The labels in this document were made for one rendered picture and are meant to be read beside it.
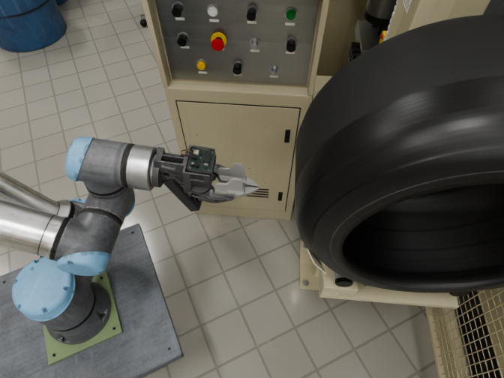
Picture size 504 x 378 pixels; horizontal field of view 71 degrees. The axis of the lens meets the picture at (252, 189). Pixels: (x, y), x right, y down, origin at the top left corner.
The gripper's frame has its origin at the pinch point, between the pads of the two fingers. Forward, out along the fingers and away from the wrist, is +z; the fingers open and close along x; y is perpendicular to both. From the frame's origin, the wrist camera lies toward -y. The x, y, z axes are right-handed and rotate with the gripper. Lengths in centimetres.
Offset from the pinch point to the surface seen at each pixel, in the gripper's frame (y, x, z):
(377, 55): 28.7, 10.0, 16.4
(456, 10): 30, 27, 33
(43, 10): -110, 218, -173
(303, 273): -109, 28, 38
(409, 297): -28, -8, 47
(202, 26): -5, 64, -21
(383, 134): 27.4, -6.8, 15.8
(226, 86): -26, 62, -12
